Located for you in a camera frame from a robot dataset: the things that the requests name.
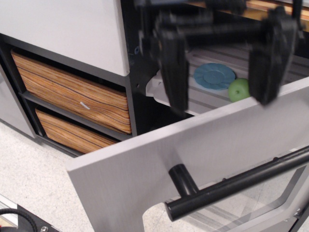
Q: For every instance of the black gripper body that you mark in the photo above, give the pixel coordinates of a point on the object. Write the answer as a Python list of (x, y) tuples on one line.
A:
[(169, 29)]

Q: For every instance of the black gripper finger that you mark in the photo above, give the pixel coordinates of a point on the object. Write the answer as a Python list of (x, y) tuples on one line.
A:
[(174, 69), (268, 63)]

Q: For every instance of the grey toy oven door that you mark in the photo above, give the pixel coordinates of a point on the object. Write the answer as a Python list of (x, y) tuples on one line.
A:
[(117, 184)]

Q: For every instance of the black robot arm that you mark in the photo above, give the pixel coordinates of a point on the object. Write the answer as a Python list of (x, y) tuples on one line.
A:
[(217, 3)]

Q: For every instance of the wooden countertop edge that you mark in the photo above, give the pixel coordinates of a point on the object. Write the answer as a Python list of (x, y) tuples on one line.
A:
[(257, 9)]

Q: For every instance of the blue toy plate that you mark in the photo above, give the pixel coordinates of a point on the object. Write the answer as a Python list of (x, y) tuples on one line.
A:
[(214, 76)]

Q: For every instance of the green toy apple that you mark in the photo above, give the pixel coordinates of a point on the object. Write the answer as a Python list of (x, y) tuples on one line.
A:
[(238, 90)]

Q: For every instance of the grey toy kitchen cabinet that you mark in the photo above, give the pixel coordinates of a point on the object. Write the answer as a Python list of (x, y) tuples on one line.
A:
[(95, 39)]

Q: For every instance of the upper wood-pattern fabric bin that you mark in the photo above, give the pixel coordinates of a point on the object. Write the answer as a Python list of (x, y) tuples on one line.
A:
[(95, 102)]

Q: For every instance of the wood-pattern fabric bin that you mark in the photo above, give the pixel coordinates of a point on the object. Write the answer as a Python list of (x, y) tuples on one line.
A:
[(71, 134), (95, 102)]

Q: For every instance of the lower wood-pattern fabric bin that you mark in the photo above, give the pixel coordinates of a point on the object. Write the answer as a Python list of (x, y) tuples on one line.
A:
[(71, 134)]

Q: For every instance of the black oven door handle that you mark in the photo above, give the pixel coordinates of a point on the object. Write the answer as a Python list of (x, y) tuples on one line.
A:
[(193, 199)]

